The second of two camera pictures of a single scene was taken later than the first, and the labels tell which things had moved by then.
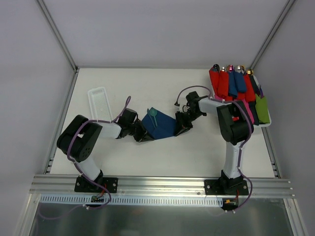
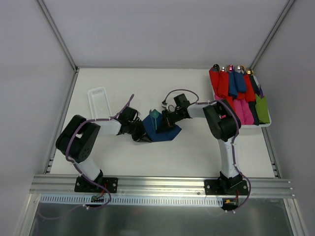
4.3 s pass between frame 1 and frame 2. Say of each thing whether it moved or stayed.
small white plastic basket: stayed
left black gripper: stayed
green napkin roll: stayed
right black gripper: moved
